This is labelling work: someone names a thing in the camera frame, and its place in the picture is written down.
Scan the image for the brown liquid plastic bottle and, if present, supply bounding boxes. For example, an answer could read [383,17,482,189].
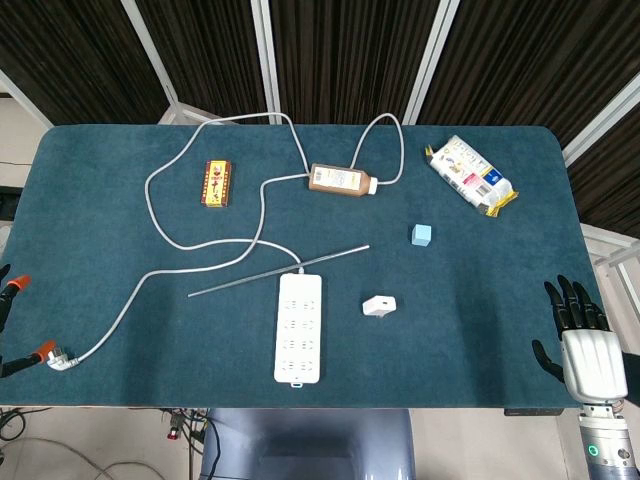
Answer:
[308,163,380,198]

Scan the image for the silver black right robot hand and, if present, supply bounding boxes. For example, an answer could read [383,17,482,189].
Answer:
[531,273,629,404]

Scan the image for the red yellow cardboard box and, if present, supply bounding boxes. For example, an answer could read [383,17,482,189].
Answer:
[200,159,235,208]

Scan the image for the teal table cloth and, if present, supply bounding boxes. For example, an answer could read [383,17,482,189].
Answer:
[0,123,609,409]

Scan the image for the white plug adapter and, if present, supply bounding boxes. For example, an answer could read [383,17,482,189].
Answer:
[361,295,398,318]

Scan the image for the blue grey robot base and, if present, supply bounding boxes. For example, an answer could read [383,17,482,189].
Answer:
[199,407,417,480]

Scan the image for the white power strip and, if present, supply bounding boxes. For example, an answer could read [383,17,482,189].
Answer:
[273,272,323,389]

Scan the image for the white upright partition post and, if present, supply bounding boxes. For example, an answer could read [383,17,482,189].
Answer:
[251,0,282,125]

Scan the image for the grey power strip cable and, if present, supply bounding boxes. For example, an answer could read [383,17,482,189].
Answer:
[74,112,405,365]

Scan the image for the white printed snack package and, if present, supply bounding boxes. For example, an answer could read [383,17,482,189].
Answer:
[424,134,520,218]

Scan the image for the black orange-tipped left robot hand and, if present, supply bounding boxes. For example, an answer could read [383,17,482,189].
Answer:
[0,263,57,380]

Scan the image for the thin metal rod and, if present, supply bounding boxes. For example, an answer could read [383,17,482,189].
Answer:
[187,244,371,299]

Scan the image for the white slanted partition post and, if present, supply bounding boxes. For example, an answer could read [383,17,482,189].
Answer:
[402,0,461,126]
[119,0,221,125]

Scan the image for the white partition foot frame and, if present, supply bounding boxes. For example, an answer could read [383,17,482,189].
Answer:
[582,223,640,306]

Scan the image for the grey floor cable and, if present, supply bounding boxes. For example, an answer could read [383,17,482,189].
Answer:
[0,437,136,480]

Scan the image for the white wall plug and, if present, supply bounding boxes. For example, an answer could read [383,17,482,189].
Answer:
[47,349,81,372]

